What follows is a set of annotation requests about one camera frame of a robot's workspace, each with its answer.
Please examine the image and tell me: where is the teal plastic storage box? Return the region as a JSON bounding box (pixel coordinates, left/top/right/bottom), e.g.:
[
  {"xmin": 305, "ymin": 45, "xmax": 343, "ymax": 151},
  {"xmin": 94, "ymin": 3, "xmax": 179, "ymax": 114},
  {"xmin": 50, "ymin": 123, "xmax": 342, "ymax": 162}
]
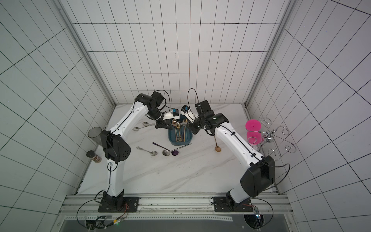
[{"xmin": 168, "ymin": 115, "xmax": 193, "ymax": 146}]

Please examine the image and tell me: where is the gold ornate handle spoon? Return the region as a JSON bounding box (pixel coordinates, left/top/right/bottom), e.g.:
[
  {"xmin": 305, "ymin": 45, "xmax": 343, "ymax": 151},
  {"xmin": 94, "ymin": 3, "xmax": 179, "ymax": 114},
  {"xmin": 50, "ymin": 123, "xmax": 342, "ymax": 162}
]
[{"xmin": 172, "ymin": 119, "xmax": 183, "ymax": 143}]

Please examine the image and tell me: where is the purple iridescent spoon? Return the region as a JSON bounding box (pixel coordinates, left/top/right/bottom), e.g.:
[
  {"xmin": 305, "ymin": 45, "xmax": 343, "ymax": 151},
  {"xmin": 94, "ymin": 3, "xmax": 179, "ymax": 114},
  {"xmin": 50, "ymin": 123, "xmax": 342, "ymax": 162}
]
[{"xmin": 152, "ymin": 142, "xmax": 179, "ymax": 156}]

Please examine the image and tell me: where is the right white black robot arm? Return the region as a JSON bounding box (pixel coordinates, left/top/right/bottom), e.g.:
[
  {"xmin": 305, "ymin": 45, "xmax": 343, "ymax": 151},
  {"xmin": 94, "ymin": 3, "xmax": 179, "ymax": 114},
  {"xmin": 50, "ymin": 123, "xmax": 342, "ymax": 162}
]
[{"xmin": 187, "ymin": 113, "xmax": 275, "ymax": 211}]

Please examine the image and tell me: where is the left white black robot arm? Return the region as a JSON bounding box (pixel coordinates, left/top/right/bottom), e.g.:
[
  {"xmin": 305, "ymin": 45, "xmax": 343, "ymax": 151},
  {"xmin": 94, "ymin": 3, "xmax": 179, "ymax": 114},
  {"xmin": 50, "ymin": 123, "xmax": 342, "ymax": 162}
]
[{"xmin": 98, "ymin": 91, "xmax": 171, "ymax": 213}]

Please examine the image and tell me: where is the silver matte round spoon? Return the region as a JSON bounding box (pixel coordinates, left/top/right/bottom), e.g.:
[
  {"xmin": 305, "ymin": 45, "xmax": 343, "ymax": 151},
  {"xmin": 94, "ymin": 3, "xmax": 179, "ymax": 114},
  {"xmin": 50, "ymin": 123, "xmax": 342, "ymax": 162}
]
[{"xmin": 162, "ymin": 144, "xmax": 190, "ymax": 156}]

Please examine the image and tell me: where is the small ornate silver spoon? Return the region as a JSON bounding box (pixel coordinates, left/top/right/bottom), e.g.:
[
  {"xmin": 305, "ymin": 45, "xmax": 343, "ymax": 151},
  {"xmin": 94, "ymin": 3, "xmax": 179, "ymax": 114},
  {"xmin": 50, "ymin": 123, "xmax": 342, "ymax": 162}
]
[{"xmin": 136, "ymin": 147, "xmax": 157, "ymax": 156}]

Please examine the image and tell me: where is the pink plastic cup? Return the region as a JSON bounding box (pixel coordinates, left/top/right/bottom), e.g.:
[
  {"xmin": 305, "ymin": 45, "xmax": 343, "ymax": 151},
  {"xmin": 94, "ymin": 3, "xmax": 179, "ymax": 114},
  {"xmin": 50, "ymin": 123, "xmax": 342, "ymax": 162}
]
[{"xmin": 245, "ymin": 119, "xmax": 262, "ymax": 145}]

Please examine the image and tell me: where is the clear plastic cup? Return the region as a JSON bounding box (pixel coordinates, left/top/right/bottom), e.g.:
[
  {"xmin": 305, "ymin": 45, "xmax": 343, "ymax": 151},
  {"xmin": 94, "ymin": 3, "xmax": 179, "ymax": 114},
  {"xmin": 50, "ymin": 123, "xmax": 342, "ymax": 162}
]
[{"xmin": 87, "ymin": 127, "xmax": 102, "ymax": 146}]

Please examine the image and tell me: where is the small brown spice jar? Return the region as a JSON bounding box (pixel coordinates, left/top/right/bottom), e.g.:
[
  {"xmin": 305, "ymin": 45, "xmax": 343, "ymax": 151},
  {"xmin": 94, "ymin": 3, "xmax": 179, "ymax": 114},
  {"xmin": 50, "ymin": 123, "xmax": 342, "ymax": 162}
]
[{"xmin": 86, "ymin": 150, "xmax": 101, "ymax": 163}]

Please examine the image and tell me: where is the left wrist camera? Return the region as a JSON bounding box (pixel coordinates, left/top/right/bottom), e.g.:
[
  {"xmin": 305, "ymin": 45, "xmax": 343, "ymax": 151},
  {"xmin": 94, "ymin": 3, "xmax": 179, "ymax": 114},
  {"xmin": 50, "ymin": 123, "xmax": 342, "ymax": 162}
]
[{"xmin": 162, "ymin": 109, "xmax": 180, "ymax": 120}]

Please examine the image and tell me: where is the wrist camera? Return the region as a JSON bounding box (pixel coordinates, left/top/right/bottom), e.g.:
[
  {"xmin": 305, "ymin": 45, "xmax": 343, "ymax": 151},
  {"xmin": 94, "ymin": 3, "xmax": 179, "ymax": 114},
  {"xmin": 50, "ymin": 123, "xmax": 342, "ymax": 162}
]
[
  {"xmin": 162, "ymin": 109, "xmax": 180, "ymax": 120},
  {"xmin": 180, "ymin": 105, "xmax": 197, "ymax": 123}
]

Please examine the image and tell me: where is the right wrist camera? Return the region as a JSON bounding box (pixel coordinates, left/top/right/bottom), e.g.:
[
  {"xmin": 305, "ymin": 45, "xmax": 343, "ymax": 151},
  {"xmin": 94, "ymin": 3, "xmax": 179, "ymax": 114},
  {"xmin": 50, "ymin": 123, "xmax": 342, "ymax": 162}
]
[{"xmin": 180, "ymin": 105, "xmax": 197, "ymax": 123}]

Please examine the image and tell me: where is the silver spoon with printed handle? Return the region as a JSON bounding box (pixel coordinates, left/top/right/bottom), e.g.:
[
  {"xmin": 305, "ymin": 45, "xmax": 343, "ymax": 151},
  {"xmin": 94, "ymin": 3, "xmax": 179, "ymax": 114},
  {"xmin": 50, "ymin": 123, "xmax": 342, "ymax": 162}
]
[{"xmin": 142, "ymin": 122, "xmax": 155, "ymax": 127}]

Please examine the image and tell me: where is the chrome wire cup rack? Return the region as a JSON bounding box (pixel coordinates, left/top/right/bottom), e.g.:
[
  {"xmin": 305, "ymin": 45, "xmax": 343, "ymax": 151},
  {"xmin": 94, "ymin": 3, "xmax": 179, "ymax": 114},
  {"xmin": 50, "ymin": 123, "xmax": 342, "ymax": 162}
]
[{"xmin": 248, "ymin": 118, "xmax": 297, "ymax": 161}]

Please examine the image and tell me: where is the aluminium mounting rail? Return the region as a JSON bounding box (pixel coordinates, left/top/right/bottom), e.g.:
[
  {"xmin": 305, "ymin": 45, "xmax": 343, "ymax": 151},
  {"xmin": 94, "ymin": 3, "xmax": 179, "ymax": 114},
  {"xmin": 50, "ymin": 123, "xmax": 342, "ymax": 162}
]
[{"xmin": 55, "ymin": 193, "xmax": 294, "ymax": 226}]

